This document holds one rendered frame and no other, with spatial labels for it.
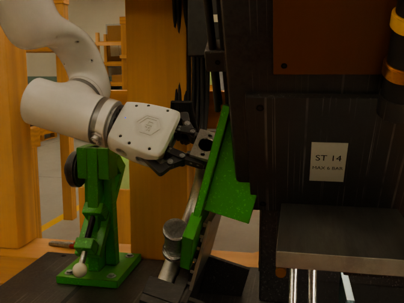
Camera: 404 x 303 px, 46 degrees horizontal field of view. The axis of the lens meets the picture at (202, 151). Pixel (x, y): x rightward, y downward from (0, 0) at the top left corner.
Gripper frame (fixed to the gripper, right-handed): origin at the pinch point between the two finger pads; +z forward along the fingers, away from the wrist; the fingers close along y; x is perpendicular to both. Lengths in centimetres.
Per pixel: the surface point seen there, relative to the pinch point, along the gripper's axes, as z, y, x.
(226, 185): 6.1, -8.0, -5.4
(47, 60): -566, 638, 789
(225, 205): 6.8, -10.1, -3.3
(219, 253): 5.9, 2.5, 45.4
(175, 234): 1.0, -15.5, -0.2
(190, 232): 3.4, -15.6, -2.7
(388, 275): 26.5, -19.7, -17.5
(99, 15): -458, 730, 691
